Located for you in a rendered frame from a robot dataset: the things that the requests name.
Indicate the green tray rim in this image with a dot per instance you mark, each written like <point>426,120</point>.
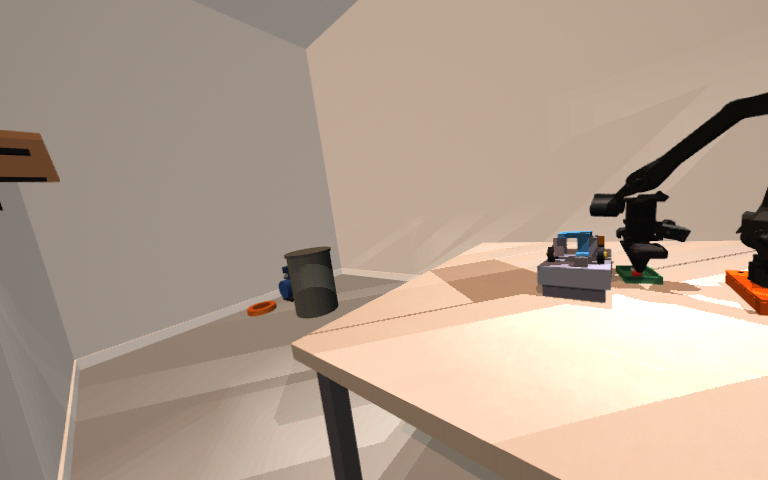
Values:
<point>656,279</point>

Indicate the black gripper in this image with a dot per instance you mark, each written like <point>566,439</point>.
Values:
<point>637,235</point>

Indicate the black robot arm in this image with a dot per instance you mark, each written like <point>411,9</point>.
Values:
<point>754,225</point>

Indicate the pale lavender ramp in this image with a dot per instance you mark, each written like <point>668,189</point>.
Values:
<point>576,277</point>

